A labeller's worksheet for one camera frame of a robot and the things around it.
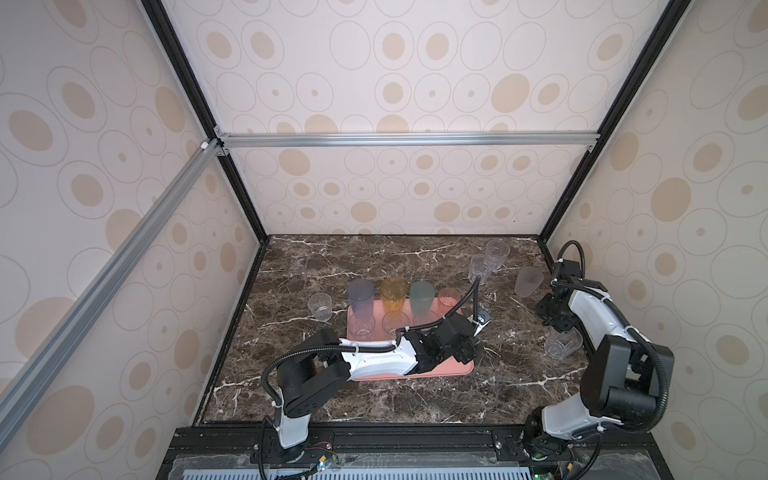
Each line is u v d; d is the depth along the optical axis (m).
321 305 1.00
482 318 0.68
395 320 0.90
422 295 0.96
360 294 0.99
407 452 0.73
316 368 0.51
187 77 0.77
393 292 0.97
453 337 0.61
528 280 1.02
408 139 0.92
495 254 1.10
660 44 0.72
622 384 0.44
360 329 0.94
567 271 0.70
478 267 1.06
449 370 0.85
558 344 0.92
